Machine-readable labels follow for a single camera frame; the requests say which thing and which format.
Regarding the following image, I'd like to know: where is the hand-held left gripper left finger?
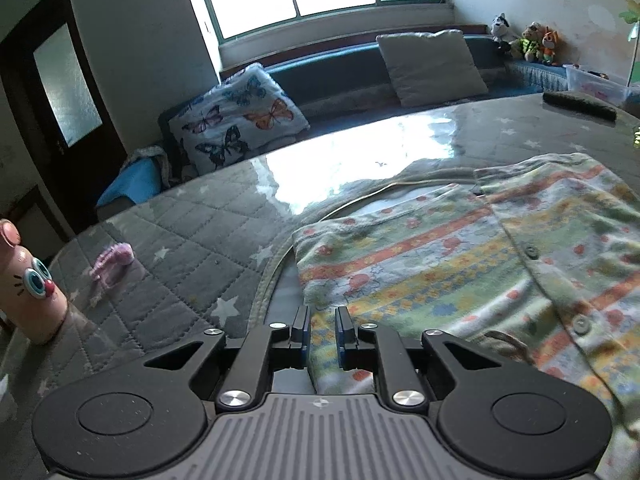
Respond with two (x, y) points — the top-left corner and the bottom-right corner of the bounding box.
(144, 305), (312, 413)

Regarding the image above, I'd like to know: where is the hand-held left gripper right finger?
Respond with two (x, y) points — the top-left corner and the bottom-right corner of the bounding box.
(334, 306), (501, 413)

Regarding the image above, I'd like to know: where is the colourful patterned button shirt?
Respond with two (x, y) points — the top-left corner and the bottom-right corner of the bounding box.
(291, 152), (640, 480)

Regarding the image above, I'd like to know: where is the round black table heater plate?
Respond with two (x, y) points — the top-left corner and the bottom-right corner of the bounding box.
(267, 255), (312, 328)

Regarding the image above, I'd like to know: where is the pink hair scrunchie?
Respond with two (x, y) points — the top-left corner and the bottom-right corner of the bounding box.
(90, 242), (136, 287)

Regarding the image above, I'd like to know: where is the blue cloth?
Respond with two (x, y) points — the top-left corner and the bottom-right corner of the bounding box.
(96, 160), (164, 207)

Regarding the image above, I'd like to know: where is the white butterfly print pillow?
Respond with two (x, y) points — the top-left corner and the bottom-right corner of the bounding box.
(167, 62), (311, 176)

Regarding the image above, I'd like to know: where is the blue window seat cushion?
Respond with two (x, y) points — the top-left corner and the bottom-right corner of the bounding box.
(159, 34), (576, 171)

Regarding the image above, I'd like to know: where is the beige cat face cup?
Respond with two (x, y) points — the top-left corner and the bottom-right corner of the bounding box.
(0, 218), (69, 345)

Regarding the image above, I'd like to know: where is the grey square pillow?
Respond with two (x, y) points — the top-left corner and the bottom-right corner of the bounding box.
(376, 30), (490, 107)

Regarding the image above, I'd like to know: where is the black flat bar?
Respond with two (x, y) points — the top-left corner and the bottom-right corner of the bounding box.
(542, 91), (617, 122)

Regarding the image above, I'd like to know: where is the dark wooden glass door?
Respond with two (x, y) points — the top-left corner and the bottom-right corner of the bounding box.
(0, 0), (128, 241)

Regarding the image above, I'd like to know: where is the black and white husky plush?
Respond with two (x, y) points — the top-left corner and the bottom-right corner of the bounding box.
(490, 12), (521, 56)

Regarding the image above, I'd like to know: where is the orange fox plush toy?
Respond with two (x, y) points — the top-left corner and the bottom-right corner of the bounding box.
(540, 27), (562, 66)

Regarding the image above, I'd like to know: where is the clear plastic storage box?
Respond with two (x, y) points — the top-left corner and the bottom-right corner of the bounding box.
(562, 62), (640, 109)

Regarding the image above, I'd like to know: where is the colourful paper pinwheel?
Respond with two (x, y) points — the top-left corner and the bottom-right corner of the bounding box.
(619, 0), (640, 86)

